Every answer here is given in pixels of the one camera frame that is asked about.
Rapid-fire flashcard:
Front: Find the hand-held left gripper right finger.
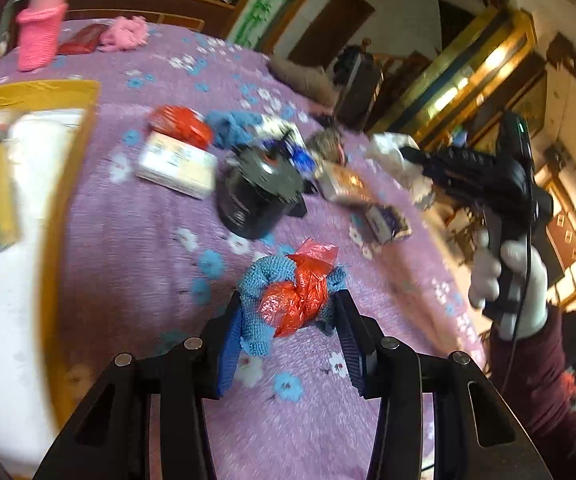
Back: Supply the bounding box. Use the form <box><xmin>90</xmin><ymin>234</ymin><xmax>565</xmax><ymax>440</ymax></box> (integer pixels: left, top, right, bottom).
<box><xmin>330</xmin><ymin>290</ymin><xmax>553</xmax><ymax>480</ymax></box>

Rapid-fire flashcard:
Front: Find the blue white printed packet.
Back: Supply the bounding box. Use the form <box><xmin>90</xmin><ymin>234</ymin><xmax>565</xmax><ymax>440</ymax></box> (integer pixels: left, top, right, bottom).
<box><xmin>255</xmin><ymin>115</ymin><xmax>319</xmax><ymax>176</ymax></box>

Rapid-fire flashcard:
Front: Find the red pouch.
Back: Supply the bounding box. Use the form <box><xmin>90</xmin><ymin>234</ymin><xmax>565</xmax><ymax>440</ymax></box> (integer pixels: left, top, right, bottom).
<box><xmin>58</xmin><ymin>24</ymin><xmax>106</xmax><ymax>56</ymax></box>

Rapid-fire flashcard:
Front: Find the brown door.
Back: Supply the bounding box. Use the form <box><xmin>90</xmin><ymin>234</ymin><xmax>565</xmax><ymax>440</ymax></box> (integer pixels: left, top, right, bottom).
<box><xmin>288</xmin><ymin>0</ymin><xmax>376</xmax><ymax>68</ymax></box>

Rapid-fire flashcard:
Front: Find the small blue tissue pack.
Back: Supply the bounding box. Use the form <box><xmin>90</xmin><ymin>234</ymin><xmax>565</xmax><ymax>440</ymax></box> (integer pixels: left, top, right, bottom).
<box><xmin>363</xmin><ymin>204</ymin><xmax>413</xmax><ymax>246</ymax></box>

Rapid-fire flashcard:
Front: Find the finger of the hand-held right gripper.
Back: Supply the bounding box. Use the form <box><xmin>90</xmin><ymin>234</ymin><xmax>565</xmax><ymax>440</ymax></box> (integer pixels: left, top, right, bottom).
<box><xmin>400</xmin><ymin>146</ymin><xmax>461</xmax><ymax>172</ymax></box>
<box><xmin>420</xmin><ymin>166</ymin><xmax>468</xmax><ymax>197</ymax></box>

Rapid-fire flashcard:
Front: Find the red packet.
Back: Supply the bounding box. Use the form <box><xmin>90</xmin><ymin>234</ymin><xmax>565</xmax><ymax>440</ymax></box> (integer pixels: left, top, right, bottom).
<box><xmin>148</xmin><ymin>105</ymin><xmax>213</xmax><ymax>150</ymax></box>

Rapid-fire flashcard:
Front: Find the red plastic bag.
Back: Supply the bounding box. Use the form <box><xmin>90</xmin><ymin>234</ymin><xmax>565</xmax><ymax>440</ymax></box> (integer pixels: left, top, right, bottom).
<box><xmin>258</xmin><ymin>241</ymin><xmax>339</xmax><ymax>337</ymax></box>

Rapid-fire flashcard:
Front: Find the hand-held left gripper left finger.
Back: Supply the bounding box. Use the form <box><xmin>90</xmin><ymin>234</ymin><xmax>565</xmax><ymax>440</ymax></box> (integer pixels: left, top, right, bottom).
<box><xmin>33</xmin><ymin>292</ymin><xmax>249</xmax><ymax>480</ymax></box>

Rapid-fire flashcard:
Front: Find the yellow taped cardboard box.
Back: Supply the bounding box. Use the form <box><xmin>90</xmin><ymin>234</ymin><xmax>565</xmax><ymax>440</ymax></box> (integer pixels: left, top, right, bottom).
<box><xmin>0</xmin><ymin>80</ymin><xmax>101</xmax><ymax>431</ymax></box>

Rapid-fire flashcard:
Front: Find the person's right hand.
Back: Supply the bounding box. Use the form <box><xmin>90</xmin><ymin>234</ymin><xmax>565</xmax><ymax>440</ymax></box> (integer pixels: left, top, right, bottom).
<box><xmin>468</xmin><ymin>227</ymin><xmax>549</xmax><ymax>342</ymax></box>

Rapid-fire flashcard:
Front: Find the dark chair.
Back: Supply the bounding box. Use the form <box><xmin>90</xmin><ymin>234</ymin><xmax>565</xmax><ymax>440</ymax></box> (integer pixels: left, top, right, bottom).
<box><xmin>333</xmin><ymin>42</ymin><xmax>389</xmax><ymax>131</ymax></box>

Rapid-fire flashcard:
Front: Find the floral print tissue pack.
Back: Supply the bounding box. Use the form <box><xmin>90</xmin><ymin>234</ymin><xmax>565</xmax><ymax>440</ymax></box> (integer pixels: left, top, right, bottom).
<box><xmin>315</xmin><ymin>162</ymin><xmax>383</xmax><ymax>206</ymax></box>

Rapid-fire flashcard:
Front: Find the white cloth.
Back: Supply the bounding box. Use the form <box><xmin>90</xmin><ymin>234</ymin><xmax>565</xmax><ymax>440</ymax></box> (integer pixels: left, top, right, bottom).
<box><xmin>5</xmin><ymin>110</ymin><xmax>86</xmax><ymax>271</ymax></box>

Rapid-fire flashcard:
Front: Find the white plastic bag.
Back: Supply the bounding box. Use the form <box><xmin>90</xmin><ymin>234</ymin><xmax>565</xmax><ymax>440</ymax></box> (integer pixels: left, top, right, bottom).
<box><xmin>368</xmin><ymin>132</ymin><xmax>436</xmax><ymax>211</ymax></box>

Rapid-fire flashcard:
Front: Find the black electric motor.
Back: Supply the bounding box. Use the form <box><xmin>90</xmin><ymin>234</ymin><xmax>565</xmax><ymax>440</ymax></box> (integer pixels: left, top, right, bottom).
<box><xmin>216</xmin><ymin>142</ymin><xmax>309</xmax><ymax>241</ymax></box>

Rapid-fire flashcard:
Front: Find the pink knitted bottle cover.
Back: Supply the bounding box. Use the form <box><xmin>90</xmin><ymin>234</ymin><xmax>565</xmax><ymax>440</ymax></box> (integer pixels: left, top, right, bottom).
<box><xmin>16</xmin><ymin>0</ymin><xmax>71</xmax><ymax>72</ymax></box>

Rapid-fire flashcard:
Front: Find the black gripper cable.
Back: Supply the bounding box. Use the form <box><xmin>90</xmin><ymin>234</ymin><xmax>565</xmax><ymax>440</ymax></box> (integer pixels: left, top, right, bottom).
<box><xmin>498</xmin><ymin>180</ymin><xmax>539</xmax><ymax>396</ymax></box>

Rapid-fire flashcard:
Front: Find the white tissue pack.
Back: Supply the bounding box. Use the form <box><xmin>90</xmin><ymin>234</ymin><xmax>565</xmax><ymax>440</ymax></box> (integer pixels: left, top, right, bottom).
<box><xmin>135</xmin><ymin>131</ymin><xmax>217</xmax><ymax>200</ymax></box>

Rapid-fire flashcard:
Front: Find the light blue fuzzy cloth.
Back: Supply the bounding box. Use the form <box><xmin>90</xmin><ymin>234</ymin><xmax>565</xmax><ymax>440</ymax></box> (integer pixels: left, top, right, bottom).
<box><xmin>204</xmin><ymin>109</ymin><xmax>263</xmax><ymax>150</ymax></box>

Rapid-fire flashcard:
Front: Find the gold framed glass cabinet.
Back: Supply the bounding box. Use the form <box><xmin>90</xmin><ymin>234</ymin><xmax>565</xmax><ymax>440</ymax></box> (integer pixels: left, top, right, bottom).
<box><xmin>368</xmin><ymin>7</ymin><xmax>548</xmax><ymax>146</ymax></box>

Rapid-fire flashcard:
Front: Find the person's right forearm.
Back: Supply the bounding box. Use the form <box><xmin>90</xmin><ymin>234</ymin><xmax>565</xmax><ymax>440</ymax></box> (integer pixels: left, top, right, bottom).
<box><xmin>488</xmin><ymin>305</ymin><xmax>576</xmax><ymax>466</ymax></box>

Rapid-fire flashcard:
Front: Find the grey brown cushion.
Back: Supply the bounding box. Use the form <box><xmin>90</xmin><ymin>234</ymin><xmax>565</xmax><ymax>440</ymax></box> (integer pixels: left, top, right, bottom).
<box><xmin>268</xmin><ymin>52</ymin><xmax>341</xmax><ymax>106</ymax></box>

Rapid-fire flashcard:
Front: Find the purple floral blanket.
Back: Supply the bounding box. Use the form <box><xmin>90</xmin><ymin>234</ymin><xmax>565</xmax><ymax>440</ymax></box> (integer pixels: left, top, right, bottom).
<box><xmin>0</xmin><ymin>17</ymin><xmax>498</xmax><ymax>480</ymax></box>

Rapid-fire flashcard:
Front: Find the green bamboo wall strip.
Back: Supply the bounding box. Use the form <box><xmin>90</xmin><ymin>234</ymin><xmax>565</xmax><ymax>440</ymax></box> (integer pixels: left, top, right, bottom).
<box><xmin>233</xmin><ymin>0</ymin><xmax>301</xmax><ymax>48</ymax></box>

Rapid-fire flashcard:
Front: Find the pink fluffy cloth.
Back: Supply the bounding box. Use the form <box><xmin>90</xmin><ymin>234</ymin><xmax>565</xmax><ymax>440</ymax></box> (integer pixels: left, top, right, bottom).
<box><xmin>99</xmin><ymin>15</ymin><xmax>149</xmax><ymax>52</ymax></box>

